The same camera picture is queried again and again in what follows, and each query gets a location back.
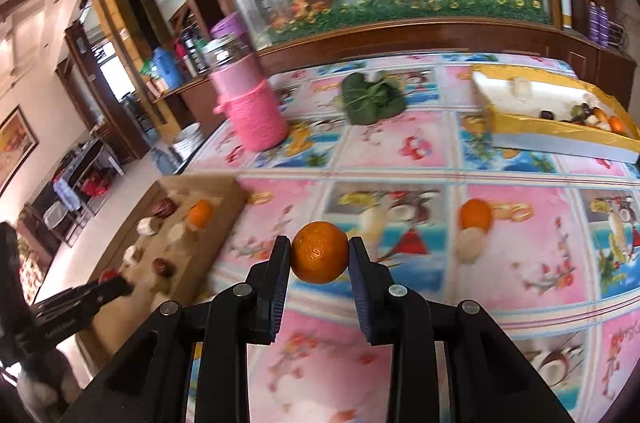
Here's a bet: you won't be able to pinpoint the orange tangerine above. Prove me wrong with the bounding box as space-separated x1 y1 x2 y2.
459 198 494 233
291 221 348 284
186 198 215 230

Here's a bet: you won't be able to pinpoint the red tomato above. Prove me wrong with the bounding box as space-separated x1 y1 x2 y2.
99 268 120 284

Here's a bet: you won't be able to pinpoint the red jujube date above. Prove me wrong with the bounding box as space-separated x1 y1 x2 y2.
151 257 176 279

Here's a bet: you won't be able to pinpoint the beige cake large front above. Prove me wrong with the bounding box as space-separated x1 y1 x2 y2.
167 223 189 244

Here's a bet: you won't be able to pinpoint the white gloved left hand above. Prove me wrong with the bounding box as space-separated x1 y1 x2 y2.
16 348 82 422

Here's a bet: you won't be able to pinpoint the brown cardboard tray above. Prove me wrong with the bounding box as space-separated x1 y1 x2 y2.
75 174 248 377

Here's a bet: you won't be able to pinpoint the orange tangerine in tray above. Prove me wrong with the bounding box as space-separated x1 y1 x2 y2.
186 198 215 230

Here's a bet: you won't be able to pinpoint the beige cake tray back-left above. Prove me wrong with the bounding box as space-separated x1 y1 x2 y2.
137 216 163 237

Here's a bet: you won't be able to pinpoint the red jujube tray back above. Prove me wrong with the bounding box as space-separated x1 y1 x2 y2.
151 198 178 219

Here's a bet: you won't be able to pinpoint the colourful fruit print tablecloth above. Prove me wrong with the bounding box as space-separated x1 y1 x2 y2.
189 53 639 422

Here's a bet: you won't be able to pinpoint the grey water bottle floor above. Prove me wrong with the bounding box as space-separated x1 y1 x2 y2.
150 148 180 175

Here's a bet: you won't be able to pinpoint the white plastic bucket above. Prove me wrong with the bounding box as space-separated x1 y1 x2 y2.
171 123 204 161

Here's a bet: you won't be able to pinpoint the pink knit-sleeved flask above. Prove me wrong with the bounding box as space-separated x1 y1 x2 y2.
204 34 288 152

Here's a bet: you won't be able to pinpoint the green leafy vegetable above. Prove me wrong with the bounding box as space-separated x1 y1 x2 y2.
341 72 407 126

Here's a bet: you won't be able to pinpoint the yellow taped white box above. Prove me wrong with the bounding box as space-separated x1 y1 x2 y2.
471 64 639 164

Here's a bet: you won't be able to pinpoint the blue thermos jug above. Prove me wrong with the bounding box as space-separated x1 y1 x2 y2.
153 46 184 90

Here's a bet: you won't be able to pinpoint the purple thermos bottle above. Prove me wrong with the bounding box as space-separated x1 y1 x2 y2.
210 11 250 42

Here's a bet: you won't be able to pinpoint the purple bottles on cabinet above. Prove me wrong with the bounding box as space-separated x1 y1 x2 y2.
589 1 610 48

